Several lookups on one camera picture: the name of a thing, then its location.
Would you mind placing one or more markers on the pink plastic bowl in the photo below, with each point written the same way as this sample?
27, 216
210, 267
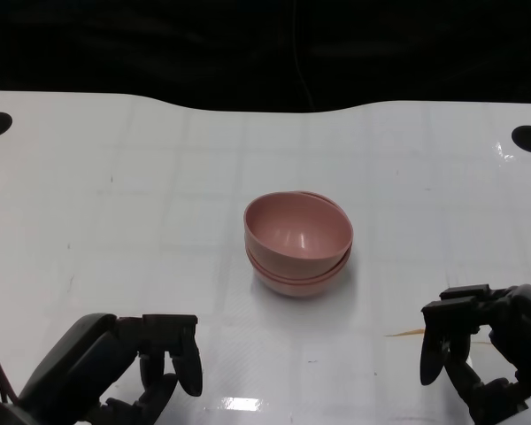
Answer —
292, 277
297, 291
292, 226

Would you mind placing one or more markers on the black backdrop cloth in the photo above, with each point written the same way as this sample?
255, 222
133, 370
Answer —
159, 44

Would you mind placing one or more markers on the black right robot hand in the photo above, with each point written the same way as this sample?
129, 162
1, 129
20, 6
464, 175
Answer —
522, 327

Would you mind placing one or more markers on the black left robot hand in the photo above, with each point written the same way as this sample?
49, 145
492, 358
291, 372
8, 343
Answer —
88, 358

